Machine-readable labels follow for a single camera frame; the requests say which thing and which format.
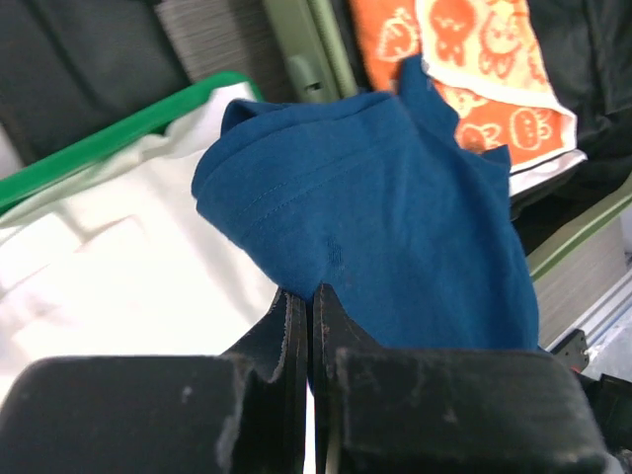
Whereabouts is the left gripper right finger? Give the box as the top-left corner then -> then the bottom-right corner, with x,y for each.
312,284 -> 608,473

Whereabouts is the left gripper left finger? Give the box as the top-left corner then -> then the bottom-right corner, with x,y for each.
1,291 -> 307,473

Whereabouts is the blue garment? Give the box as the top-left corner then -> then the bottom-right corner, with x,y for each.
192,55 -> 539,350

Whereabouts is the white garment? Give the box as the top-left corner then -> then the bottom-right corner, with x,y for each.
1,83 -> 277,391

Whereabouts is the green plastic tray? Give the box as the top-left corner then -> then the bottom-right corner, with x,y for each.
1,71 -> 264,213

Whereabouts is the orange cartoon print towel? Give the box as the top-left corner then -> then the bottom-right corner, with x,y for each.
351,0 -> 587,195

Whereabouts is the green hard-shell suitcase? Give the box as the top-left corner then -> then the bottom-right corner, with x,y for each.
264,1 -> 631,280

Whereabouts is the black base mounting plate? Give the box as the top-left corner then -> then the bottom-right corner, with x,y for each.
551,329 -> 590,373

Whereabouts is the aluminium frame rail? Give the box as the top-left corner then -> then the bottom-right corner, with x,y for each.
545,272 -> 631,352

